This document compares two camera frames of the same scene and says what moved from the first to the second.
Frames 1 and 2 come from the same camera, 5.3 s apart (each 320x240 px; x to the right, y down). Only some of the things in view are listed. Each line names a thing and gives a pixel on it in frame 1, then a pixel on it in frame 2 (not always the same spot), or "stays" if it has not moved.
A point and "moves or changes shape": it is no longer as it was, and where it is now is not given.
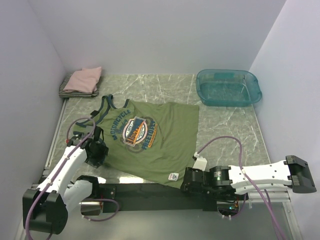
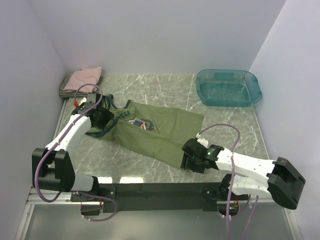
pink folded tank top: (85, 80) stays
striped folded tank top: (74, 94) stays
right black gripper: (191, 188) -> (197, 168)
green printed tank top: (153, 141) moves or changes shape
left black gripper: (102, 150) -> (108, 115)
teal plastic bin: (227, 87) stays
